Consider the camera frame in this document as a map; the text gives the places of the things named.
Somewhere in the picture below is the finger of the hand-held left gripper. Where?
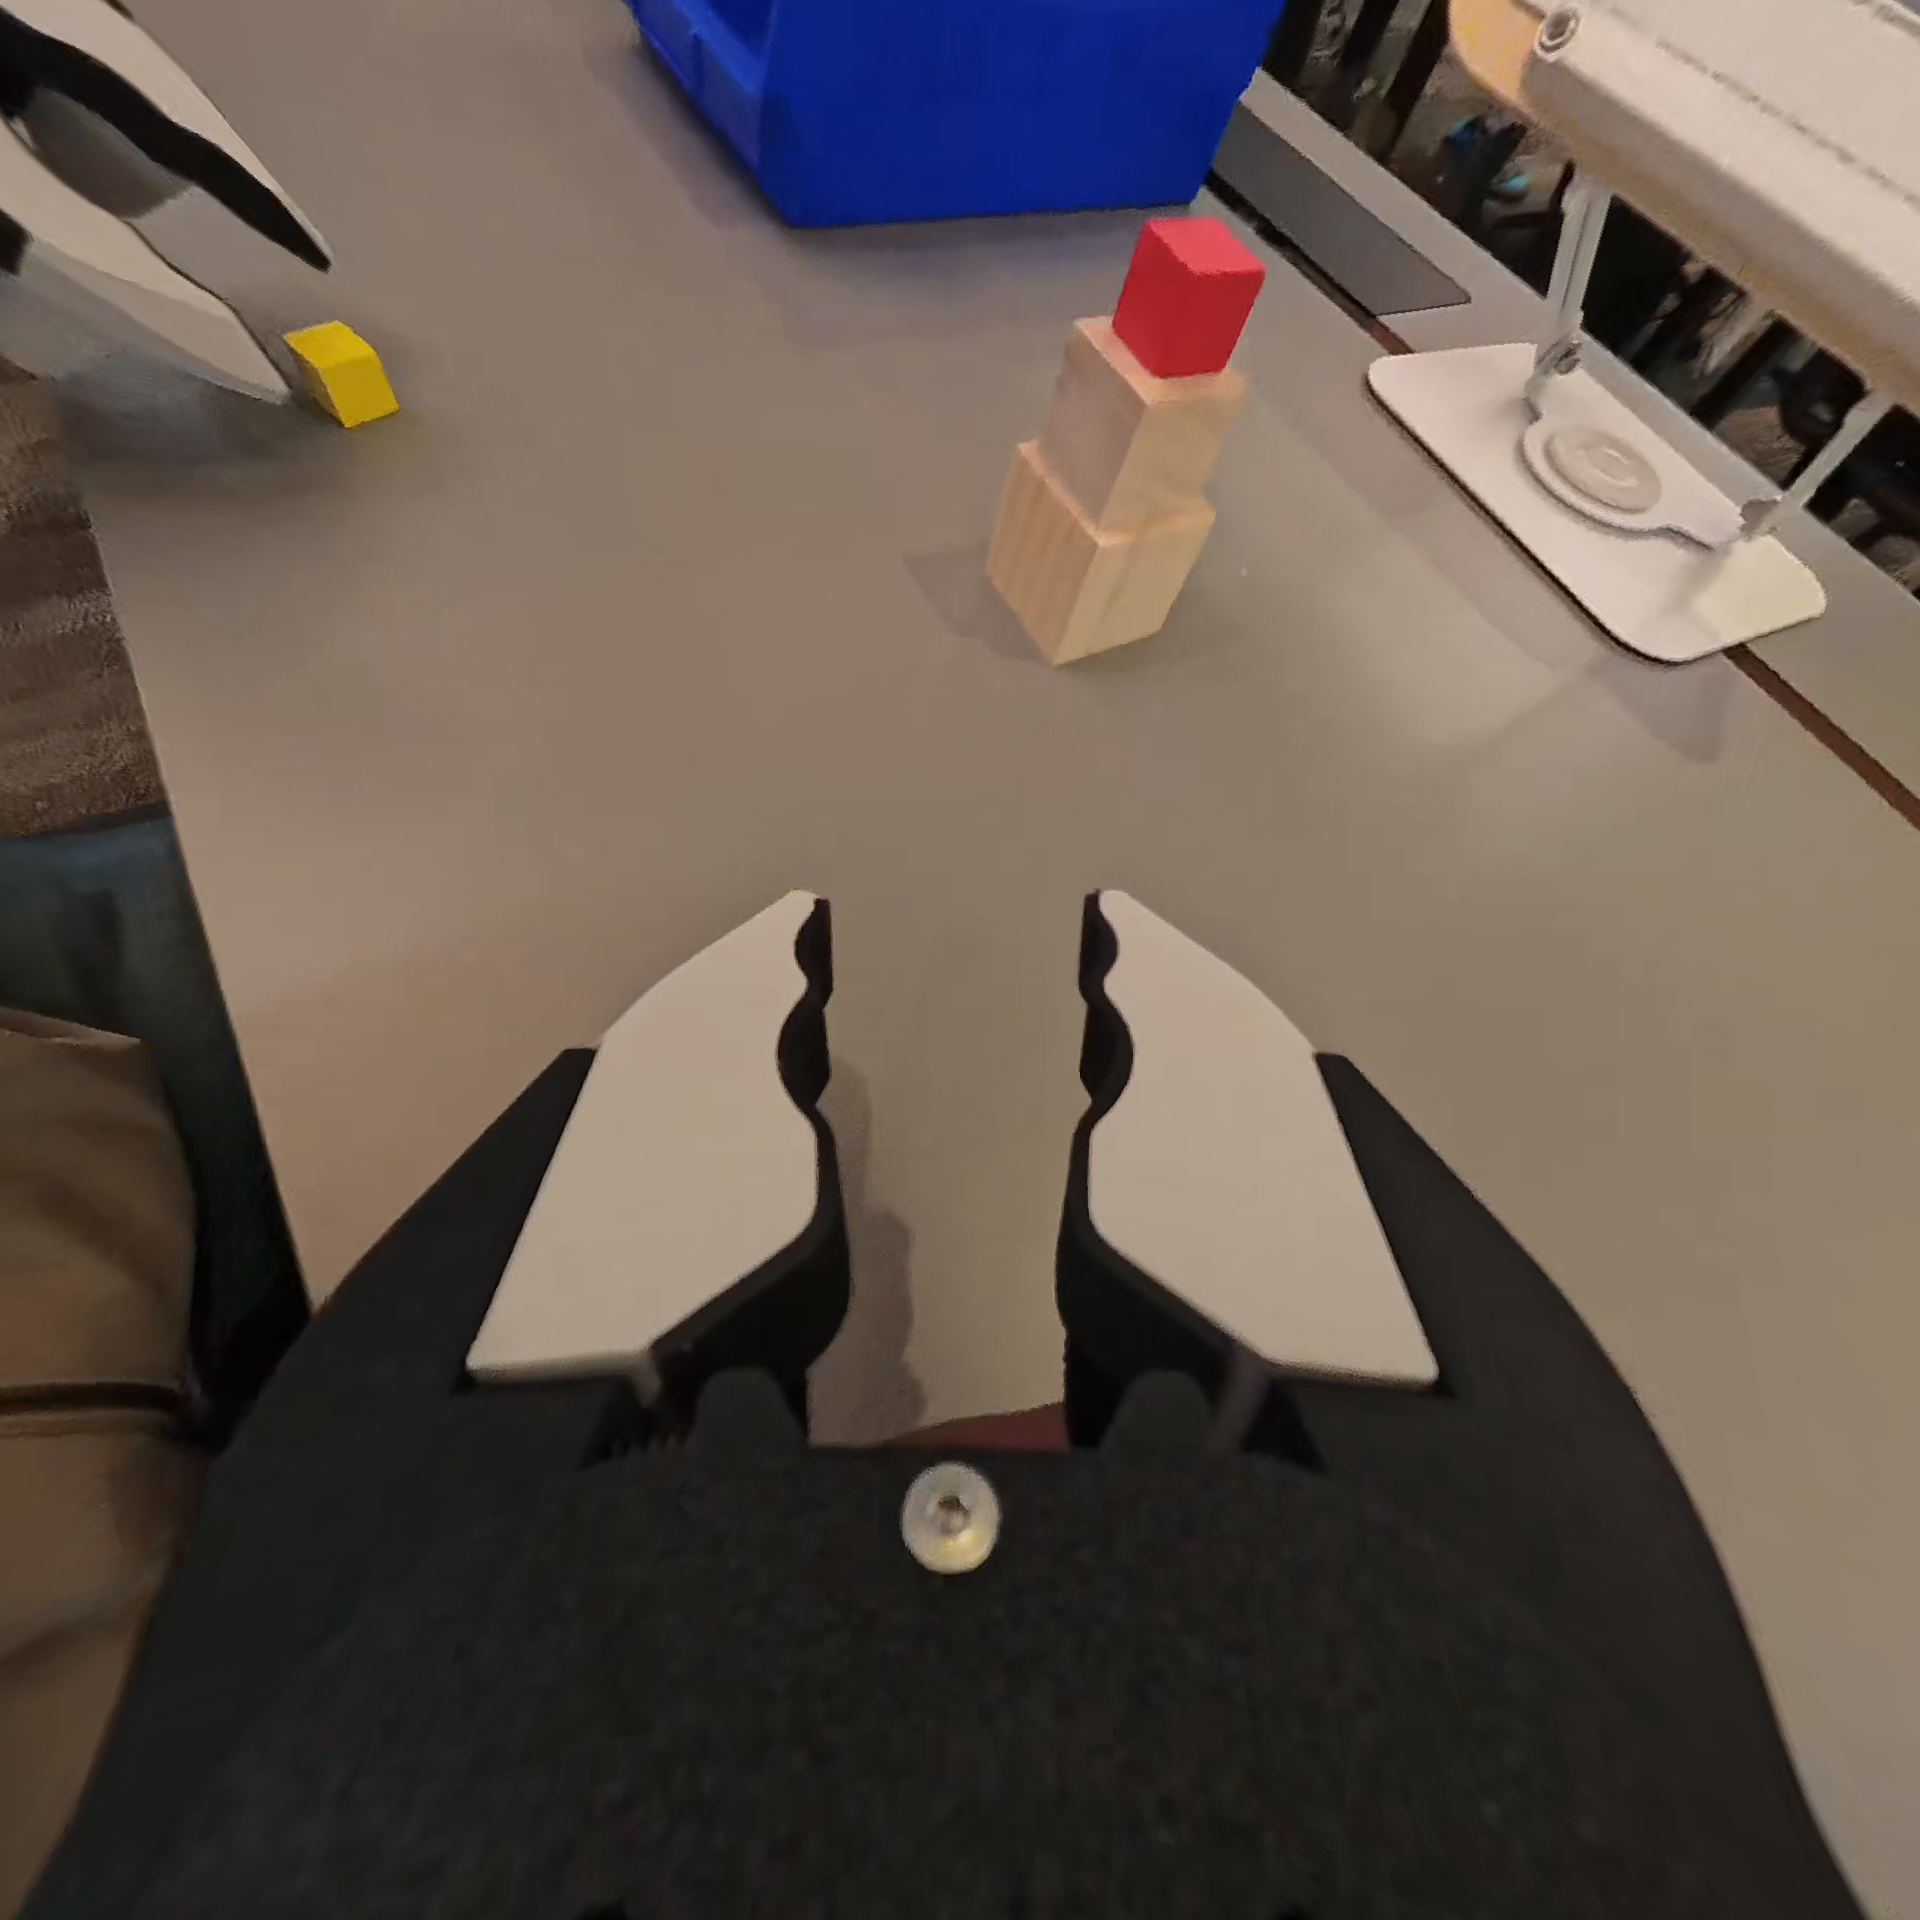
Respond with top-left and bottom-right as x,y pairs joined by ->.
0,187 -> 297,410
0,0 -> 336,272

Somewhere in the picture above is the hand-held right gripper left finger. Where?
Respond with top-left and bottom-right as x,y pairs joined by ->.
467,891 -> 850,1400

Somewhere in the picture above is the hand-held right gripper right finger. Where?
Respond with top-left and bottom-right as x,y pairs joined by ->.
1057,889 -> 1442,1400

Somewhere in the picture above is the yellow wooden cube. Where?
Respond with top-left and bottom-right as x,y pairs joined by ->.
287,322 -> 403,431

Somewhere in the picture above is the large wooden cube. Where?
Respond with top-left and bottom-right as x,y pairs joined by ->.
988,443 -> 1220,668

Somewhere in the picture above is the medium wooden cube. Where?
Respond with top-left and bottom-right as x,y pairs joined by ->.
1041,316 -> 1250,529

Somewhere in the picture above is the blue plastic bin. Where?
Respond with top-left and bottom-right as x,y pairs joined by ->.
628,0 -> 1288,229

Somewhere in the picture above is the red wooden cube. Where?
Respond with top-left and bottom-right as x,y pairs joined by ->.
1115,217 -> 1269,384

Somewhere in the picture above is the white folding stand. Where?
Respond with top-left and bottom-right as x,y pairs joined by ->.
1371,0 -> 1920,666

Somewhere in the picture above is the black office chair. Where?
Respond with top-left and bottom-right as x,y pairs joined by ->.
1410,60 -> 1920,573

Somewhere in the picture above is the wooden display board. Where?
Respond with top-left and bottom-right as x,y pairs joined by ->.
1447,0 -> 1550,97

